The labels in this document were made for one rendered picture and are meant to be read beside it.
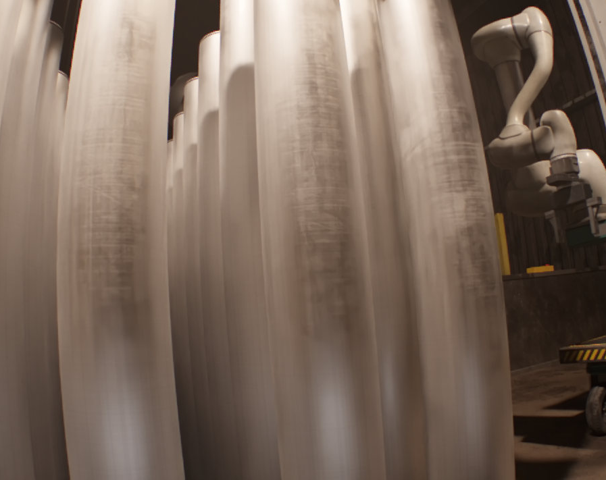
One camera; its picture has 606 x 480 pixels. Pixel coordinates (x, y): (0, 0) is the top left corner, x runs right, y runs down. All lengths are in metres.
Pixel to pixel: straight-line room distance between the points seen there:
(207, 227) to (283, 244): 0.60
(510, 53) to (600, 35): 0.42
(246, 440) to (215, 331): 0.36
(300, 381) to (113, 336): 0.27
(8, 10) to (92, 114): 0.26
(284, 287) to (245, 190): 0.35
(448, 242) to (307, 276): 0.27
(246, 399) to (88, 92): 0.63
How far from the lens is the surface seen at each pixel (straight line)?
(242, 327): 1.00
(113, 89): 0.73
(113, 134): 0.70
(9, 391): 1.00
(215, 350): 1.29
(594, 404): 1.75
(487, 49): 1.97
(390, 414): 1.12
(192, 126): 1.71
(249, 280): 1.00
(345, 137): 0.79
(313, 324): 0.71
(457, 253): 0.86
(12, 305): 1.00
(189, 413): 1.89
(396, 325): 1.10
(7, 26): 0.87
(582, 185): 1.52
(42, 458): 1.31
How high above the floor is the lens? 0.49
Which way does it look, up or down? 13 degrees up
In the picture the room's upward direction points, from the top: 5 degrees counter-clockwise
